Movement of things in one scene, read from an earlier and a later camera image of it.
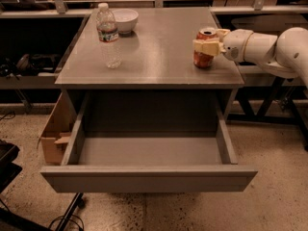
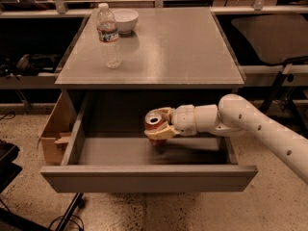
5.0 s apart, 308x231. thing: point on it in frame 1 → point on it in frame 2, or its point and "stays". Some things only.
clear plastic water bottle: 109,37 stays
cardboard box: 57,131 stays
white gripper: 235,45 → 184,119
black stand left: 9,169 stays
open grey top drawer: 139,142 stays
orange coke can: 201,60 → 153,119
